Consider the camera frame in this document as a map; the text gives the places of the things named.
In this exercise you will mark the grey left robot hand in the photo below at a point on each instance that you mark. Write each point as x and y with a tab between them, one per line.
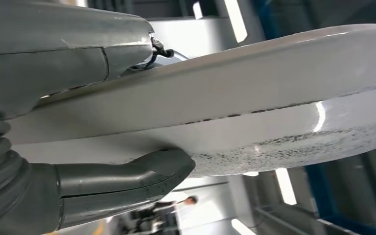
45	32

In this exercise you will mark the blue metal shelf rack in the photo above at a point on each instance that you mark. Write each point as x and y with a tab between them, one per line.
317	194

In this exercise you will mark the ceiling light strip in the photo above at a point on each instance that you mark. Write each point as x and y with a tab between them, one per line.
236	19
286	188
197	9
241	227

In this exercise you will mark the person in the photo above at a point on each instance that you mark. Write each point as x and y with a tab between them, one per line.
192	200

